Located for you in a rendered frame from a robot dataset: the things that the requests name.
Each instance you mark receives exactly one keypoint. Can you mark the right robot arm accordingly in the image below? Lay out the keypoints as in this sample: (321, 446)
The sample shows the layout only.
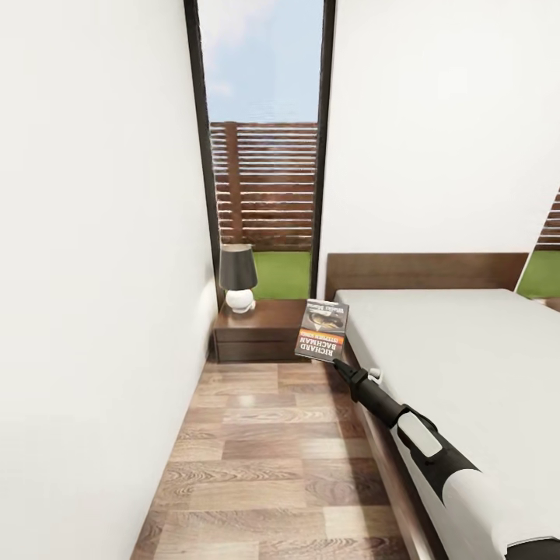
(493, 524)

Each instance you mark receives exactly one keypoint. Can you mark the bed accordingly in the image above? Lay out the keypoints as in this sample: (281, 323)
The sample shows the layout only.
(460, 346)

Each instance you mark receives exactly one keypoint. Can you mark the hardback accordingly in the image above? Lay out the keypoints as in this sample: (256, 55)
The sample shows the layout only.
(322, 334)

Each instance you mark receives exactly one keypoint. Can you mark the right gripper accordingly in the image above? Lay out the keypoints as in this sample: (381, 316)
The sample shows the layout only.
(362, 388)

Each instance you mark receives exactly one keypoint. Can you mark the fixed window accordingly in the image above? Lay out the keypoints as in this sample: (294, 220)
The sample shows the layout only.
(261, 73)
(542, 275)

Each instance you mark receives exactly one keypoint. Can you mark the table lamp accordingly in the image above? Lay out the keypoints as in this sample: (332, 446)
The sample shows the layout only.
(237, 275)

